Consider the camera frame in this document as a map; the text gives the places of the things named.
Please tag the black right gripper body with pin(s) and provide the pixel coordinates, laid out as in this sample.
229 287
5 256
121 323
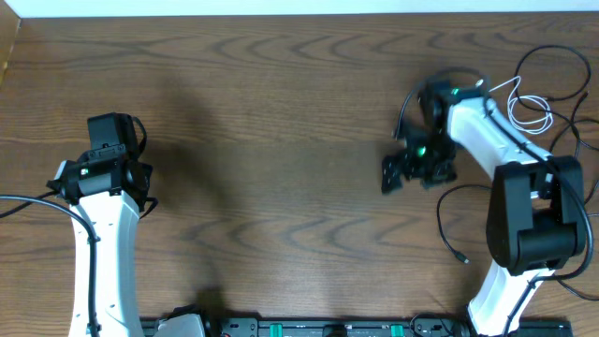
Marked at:
390 173

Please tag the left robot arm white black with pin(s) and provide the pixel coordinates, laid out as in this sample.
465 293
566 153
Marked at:
106 188

